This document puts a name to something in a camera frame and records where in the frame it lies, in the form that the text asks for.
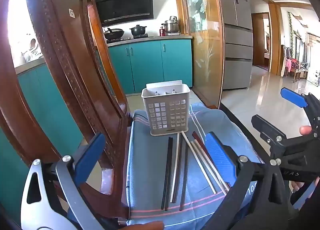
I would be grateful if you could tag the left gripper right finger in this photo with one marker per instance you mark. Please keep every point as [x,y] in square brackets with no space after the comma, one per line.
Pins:
[257,198]

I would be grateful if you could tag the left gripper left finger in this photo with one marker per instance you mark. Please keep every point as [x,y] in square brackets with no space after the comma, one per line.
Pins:
[52,198]

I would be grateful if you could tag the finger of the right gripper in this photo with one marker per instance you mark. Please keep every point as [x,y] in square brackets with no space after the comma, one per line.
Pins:
[309,103]
[271,135]

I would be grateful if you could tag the dark red chopstick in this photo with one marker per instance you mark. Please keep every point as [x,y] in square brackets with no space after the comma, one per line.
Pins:
[197,137]

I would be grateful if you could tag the beige chopstick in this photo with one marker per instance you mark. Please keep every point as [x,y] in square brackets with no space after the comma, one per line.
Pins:
[209,166]
[198,162]

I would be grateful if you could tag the white chopstick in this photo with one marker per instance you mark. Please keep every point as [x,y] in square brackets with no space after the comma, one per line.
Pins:
[172,199]

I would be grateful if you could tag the beige plastic utensil basket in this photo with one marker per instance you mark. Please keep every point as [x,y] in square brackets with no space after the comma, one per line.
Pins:
[167,107]

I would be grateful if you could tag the teal lower kitchen cabinets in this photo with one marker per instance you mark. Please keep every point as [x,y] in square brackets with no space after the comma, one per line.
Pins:
[136,64]

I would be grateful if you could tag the person's right hand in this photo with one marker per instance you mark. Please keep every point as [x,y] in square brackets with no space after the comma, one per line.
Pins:
[304,130]

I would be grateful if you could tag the blue striped cloth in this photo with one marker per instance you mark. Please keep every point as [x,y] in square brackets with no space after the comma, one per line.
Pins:
[146,170]

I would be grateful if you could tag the grey multi-door refrigerator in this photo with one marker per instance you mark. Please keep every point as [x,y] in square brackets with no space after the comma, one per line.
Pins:
[238,28]

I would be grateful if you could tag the stainless steel stockpot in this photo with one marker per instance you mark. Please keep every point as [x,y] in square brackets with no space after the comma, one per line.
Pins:
[171,25]

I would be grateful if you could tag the red bottle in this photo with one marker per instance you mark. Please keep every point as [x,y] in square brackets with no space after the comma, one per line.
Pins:
[162,31]

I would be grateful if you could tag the white dish rack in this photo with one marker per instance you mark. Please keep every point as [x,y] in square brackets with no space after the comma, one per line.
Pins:
[34,52]

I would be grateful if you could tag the black cooking pot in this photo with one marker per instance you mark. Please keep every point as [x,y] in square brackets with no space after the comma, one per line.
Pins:
[138,31]

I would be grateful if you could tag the carved wooden chair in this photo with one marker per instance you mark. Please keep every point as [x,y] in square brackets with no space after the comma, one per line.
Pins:
[71,39]

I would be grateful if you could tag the black wok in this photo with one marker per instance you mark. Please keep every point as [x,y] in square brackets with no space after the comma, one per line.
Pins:
[113,34]

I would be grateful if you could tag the black range hood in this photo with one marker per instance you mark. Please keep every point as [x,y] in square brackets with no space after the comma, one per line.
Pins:
[112,12]

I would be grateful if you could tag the glass sliding door wooden frame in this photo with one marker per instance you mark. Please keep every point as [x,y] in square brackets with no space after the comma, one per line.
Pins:
[203,20]

